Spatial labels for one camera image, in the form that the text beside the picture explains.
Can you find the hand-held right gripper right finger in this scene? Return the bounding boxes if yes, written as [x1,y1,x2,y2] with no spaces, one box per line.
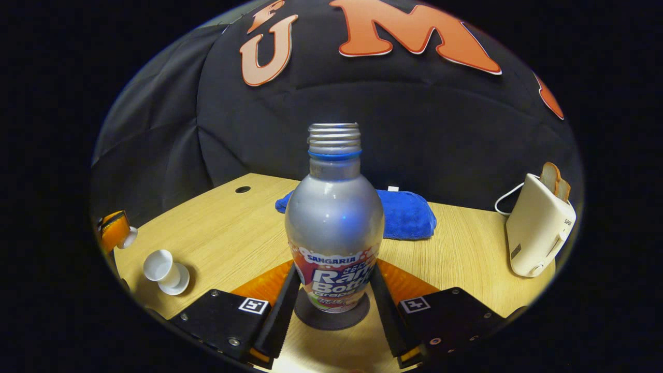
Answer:
[369,259,511,368]

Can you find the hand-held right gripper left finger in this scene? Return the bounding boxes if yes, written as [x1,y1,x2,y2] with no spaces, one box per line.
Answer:
[171,262,301,369]

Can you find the dark round coaster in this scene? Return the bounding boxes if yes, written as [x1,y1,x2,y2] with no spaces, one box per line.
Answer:
[294,288,371,331]

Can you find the white teacup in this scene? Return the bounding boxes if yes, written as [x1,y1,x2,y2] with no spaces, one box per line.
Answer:
[143,249,182,289]

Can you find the silver water bottle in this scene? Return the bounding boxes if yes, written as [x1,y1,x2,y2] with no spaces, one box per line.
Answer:
[284,123,385,313]

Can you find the blue towel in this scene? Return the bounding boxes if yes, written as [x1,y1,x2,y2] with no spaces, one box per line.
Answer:
[275,189,437,241]

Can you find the white toaster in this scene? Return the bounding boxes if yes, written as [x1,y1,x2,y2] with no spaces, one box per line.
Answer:
[506,173,576,278]

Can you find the black backdrop cloth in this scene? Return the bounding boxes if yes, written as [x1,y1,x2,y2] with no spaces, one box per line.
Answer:
[91,0,583,228]

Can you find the white toaster cable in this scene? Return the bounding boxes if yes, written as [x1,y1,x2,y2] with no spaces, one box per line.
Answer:
[494,182,526,216]

